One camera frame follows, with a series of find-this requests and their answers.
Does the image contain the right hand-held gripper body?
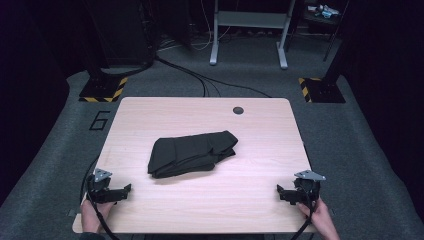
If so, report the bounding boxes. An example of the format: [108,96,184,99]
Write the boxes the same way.
[292,169,327,206]

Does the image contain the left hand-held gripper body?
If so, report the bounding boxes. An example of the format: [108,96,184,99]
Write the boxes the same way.
[86,168,117,205]

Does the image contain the black pleated skirt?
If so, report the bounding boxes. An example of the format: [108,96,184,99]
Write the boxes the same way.
[147,130,239,180]

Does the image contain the person's right hand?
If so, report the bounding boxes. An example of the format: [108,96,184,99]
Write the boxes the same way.
[297,197,337,234]

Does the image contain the person's left hand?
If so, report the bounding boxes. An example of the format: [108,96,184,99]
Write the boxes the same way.
[80,198,115,234]

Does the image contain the black tape floor marking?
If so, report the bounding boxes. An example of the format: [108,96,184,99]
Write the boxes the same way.
[88,110,111,131]

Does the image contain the black stand base, yellow stripes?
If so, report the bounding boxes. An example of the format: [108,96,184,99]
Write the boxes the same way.
[297,33,351,104]
[78,33,129,104]

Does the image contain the black cabinet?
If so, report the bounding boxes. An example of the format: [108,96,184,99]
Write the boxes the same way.
[83,0,158,69]

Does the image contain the dark shelf with small items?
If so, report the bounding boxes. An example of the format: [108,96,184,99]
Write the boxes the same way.
[301,2,343,26]

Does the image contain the black cable beside table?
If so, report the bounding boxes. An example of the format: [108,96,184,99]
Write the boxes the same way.
[79,155,100,205]

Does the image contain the right hand-held gripper cable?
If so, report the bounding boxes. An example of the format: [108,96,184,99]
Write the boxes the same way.
[290,178,318,240]

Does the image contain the hand-held gripper cable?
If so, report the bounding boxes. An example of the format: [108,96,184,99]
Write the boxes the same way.
[87,174,121,240]
[290,178,318,240]

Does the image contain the left hand-held gripper cable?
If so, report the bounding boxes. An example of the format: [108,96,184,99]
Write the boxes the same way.
[87,174,121,240]

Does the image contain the black floor cable bundle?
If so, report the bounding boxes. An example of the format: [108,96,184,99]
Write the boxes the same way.
[99,55,272,99]

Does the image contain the white floor cables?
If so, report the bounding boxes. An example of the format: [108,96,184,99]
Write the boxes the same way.
[157,0,234,53]

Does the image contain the grey metal desk frame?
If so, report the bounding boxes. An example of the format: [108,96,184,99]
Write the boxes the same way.
[208,0,297,71]

